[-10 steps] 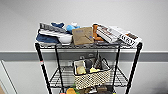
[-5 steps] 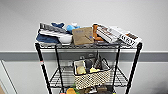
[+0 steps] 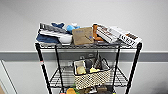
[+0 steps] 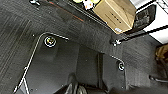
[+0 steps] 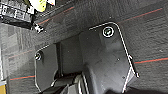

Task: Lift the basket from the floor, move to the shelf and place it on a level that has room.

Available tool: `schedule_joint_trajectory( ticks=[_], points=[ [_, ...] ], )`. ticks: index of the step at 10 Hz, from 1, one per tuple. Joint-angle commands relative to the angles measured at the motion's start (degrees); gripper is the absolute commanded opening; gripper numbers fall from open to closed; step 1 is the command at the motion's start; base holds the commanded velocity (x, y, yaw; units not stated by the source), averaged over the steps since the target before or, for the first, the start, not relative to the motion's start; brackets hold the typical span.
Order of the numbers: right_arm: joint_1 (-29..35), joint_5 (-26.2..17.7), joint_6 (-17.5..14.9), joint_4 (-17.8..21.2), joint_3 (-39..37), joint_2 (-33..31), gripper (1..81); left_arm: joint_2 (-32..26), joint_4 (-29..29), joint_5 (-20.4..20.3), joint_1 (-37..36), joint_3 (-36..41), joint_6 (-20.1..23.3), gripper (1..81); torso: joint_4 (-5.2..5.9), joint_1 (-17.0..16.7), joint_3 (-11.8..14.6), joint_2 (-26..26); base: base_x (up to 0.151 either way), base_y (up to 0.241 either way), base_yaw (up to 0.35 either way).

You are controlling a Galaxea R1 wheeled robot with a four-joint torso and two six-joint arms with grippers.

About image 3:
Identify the navy and white package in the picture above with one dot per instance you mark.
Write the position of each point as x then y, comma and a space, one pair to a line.
48, 35

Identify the white box with grey print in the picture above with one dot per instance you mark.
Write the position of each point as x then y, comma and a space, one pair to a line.
106, 34

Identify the orange package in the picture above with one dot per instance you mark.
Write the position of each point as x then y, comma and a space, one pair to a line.
96, 32

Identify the grey white penguin plush toy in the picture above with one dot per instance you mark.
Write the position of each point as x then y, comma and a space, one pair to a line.
87, 64

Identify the white door frame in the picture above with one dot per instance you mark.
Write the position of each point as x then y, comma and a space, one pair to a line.
5, 78

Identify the long grey wall band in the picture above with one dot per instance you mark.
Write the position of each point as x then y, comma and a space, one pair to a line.
20, 55

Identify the dark brown printed snack bag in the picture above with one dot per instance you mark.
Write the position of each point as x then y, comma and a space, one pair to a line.
98, 62

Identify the small white container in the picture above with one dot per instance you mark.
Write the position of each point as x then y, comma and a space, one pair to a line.
65, 39

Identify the brown white box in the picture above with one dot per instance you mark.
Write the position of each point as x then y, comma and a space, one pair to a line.
101, 89

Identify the pale woven basket dark spots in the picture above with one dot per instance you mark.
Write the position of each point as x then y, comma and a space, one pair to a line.
91, 78

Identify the brown cardboard box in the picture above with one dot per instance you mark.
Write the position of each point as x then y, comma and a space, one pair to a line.
83, 36

